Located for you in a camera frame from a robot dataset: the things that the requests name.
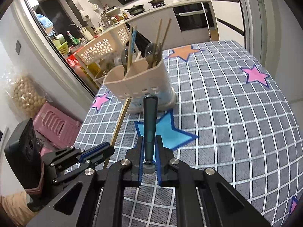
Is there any long bamboo chopstick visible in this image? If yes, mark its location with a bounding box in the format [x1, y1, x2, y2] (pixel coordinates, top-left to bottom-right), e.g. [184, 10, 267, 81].
[103, 97, 132, 170]

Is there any dark teal plastic spoon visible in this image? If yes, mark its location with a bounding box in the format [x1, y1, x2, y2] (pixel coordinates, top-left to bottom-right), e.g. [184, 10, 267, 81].
[143, 95, 158, 174]

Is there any bag of round nuts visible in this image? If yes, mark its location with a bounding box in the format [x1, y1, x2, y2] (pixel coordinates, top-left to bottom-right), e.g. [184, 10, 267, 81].
[1, 68, 52, 119]

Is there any grey checkered star tablecloth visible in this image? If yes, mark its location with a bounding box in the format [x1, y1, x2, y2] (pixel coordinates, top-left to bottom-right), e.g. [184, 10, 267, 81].
[73, 40, 300, 227]

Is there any beige plastic utensil holder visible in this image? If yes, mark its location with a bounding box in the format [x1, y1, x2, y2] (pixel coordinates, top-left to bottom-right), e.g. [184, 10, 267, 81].
[103, 58, 177, 114]

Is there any beige flower-cutout storage cart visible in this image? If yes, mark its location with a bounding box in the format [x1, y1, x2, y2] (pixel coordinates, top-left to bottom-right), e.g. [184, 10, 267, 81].
[74, 23, 129, 87]

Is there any red plastic crate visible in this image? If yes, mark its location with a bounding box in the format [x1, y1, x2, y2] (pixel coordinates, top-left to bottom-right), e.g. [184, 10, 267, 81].
[66, 54, 81, 70]

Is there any metal spoon in holder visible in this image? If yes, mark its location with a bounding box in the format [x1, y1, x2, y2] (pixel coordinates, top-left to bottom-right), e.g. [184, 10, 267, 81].
[145, 43, 162, 69]

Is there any green plastic basket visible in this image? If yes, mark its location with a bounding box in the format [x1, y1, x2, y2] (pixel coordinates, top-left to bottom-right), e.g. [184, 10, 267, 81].
[52, 40, 68, 56]

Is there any dish soap bottle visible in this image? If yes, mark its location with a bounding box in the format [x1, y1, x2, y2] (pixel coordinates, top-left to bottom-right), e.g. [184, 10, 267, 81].
[67, 31, 77, 46]

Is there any black garment on cart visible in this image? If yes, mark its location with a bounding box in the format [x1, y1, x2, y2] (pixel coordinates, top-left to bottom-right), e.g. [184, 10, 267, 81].
[135, 31, 151, 58]

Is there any wooden knife block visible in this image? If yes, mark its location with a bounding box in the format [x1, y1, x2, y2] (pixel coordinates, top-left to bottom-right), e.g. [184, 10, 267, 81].
[80, 27, 94, 42]

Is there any blue patterned bamboo chopstick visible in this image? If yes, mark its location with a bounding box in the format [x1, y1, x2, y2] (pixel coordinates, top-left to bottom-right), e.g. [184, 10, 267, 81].
[129, 25, 137, 62]

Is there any plain bamboo chopstick in holder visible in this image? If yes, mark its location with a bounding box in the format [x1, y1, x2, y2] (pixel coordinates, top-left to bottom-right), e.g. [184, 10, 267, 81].
[152, 19, 162, 60]

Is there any black wok on stove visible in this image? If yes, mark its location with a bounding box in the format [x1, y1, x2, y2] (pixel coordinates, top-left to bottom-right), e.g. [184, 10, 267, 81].
[124, 5, 145, 16]

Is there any black pot with lid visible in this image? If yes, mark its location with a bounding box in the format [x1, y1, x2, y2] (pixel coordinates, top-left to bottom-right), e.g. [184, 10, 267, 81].
[149, 0, 165, 8]

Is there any black built-in oven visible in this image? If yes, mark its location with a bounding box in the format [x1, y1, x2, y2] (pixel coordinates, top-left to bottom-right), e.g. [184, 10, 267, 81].
[173, 2, 214, 32]

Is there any white refrigerator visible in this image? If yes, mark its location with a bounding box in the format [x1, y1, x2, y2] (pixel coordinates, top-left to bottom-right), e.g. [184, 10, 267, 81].
[212, 0, 245, 47]

